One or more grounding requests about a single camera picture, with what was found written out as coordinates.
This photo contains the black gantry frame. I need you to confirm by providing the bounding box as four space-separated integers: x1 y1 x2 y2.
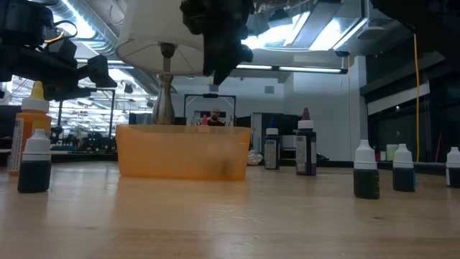
58 88 116 140
183 94 237 127

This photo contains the person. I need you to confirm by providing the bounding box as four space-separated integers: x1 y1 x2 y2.
206 108 226 127

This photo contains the orange translucent plastic bin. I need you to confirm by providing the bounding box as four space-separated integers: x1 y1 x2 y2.
115 124 252 182

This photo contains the small white-capped dye bottle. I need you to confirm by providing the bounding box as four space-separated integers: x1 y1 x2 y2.
392 143 417 193
445 146 460 189
353 139 381 200
17 129 52 194

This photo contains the large blue food coloring bottle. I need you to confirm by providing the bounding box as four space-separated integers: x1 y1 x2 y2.
264 118 281 171

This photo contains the large yellow food coloring bottle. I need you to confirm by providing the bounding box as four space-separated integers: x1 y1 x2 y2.
8 81 52 177

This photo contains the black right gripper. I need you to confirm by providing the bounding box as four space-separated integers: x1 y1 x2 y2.
199 0 254 86

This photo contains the black cabinet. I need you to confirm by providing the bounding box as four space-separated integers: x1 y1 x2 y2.
251 112 305 161

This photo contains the silver table lamp white shade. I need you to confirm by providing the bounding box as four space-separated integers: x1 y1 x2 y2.
115 0 206 126

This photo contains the silver ceiling duct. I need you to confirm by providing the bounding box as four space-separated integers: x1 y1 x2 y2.
59 0 160 95

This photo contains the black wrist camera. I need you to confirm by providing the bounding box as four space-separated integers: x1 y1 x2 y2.
179 0 203 36
48 37 78 60

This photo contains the large purple food coloring bottle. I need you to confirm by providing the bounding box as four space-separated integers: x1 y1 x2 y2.
295 106 318 177

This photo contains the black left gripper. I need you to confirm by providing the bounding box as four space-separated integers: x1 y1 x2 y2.
0 45 118 103

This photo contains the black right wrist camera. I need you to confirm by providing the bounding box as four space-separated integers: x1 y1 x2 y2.
179 0 203 36

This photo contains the long LED light bar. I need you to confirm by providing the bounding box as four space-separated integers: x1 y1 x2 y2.
75 58 134 70
235 63 349 75

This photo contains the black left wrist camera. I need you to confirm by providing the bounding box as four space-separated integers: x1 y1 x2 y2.
48 37 78 60

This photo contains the pale green cup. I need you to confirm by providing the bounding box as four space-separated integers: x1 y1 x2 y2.
385 143 400 163

